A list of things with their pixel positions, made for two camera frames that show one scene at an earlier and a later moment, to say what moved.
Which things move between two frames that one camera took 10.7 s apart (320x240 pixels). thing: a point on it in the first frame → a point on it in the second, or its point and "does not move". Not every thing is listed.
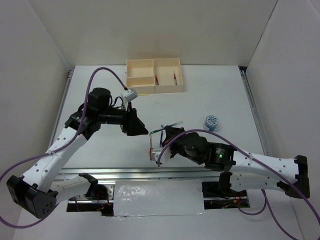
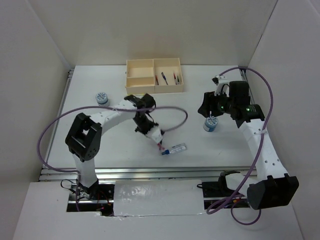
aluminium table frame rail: [153, 173] does not move
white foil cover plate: [132, 198] does not move
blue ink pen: [160, 143] → [164, 77]
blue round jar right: [211, 121] does not move
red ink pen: [175, 77] does not move
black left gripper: [131, 125] → [144, 132]
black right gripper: [171, 132] → [209, 103]
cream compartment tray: [154, 75] does not move
